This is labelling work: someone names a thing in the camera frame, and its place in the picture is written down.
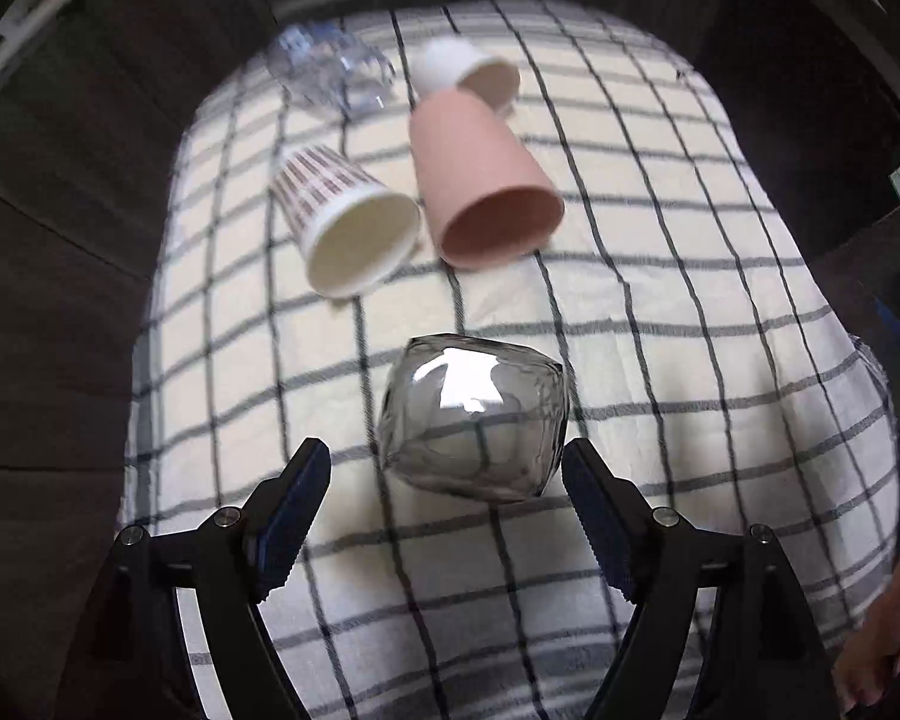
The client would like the smoky grey glass cup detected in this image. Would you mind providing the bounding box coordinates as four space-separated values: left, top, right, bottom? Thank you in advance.
377 333 569 505

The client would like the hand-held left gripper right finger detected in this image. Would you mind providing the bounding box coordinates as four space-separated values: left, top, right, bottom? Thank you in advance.
561 436 848 720

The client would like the person's right hand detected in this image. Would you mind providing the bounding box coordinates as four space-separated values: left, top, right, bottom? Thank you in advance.
831 521 900 720

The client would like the pink plastic cup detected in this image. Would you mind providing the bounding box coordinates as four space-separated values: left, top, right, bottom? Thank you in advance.
408 88 565 269

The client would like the clear plastic cup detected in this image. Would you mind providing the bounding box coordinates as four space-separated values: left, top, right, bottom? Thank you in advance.
265 24 397 118

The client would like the small white cup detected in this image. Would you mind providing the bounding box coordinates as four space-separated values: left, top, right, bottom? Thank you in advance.
409 38 522 110

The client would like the checked white cloth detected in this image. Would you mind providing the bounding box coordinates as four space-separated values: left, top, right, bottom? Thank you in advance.
122 0 900 720

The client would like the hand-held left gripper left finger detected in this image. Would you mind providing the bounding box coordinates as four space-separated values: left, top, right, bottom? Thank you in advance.
49 436 332 720

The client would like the striped paper cup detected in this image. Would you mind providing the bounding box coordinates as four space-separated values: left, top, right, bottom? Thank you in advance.
271 145 422 298

